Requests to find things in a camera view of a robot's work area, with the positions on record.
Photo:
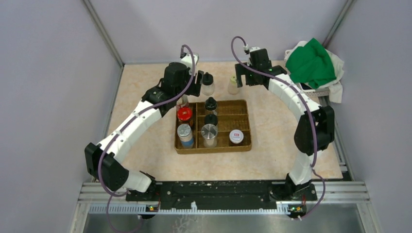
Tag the silver lid jar blue label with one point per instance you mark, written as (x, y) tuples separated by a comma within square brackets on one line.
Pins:
[(185, 135)]

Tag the black cap shaker rear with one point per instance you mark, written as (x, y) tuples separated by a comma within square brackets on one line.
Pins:
[(207, 87)]

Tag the yellow lid small bottle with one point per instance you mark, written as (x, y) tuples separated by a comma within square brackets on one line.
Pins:
[(233, 86)]

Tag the green cloth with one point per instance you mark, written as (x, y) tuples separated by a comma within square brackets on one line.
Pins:
[(311, 64)]

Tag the black cap shaker front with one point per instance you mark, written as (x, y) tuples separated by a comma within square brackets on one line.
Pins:
[(211, 119)]

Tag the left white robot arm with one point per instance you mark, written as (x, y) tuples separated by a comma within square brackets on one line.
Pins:
[(104, 160)]

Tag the white lid dark jar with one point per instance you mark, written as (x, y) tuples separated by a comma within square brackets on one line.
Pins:
[(236, 138)]

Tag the tall glass sauce bottle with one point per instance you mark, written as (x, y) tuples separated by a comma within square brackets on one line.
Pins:
[(182, 102)]

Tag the black cap shaker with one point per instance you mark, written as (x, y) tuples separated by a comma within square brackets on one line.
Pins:
[(211, 119), (207, 87)]

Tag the red lid sauce jar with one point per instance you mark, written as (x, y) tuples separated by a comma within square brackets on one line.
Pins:
[(185, 116)]

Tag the woven bamboo divided tray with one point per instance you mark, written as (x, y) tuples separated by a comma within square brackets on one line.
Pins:
[(231, 115)]

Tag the small black cap bottle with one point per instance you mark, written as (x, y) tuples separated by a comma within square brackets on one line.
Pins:
[(211, 106)]

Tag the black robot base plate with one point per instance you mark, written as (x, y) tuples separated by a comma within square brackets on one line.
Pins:
[(224, 195)]

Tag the white plastic basket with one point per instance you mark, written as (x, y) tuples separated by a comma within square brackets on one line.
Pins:
[(321, 92)]

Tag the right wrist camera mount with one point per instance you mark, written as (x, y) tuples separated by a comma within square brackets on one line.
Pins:
[(248, 50)]

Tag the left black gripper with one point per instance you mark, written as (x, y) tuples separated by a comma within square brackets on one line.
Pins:
[(195, 89)]

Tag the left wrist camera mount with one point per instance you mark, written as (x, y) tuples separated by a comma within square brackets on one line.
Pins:
[(187, 61)]

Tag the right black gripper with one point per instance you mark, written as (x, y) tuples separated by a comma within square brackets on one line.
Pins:
[(241, 71)]

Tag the aluminium frame rail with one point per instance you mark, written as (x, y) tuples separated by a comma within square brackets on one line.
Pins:
[(267, 162)]

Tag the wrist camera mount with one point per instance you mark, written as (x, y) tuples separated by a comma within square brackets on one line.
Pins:
[(248, 50), (187, 61)]

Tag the clear jar silver lid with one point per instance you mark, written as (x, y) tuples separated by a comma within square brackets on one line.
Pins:
[(209, 133)]

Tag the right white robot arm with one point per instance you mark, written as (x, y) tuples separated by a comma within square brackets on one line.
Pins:
[(299, 112)]

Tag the white cloth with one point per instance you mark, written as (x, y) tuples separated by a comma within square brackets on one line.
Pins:
[(335, 87)]

